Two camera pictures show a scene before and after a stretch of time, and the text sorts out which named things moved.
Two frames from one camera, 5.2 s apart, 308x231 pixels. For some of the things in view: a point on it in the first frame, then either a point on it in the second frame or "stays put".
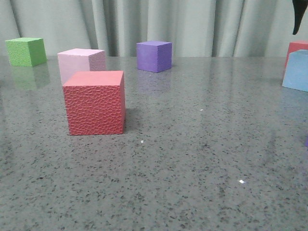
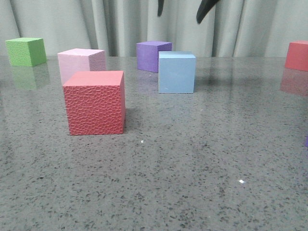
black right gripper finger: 300,6 -> 160,3
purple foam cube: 155,56 stays put
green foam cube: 26,51 stays put
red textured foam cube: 95,102 stays put
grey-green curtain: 196,28 stays put
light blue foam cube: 296,74 -> 176,72
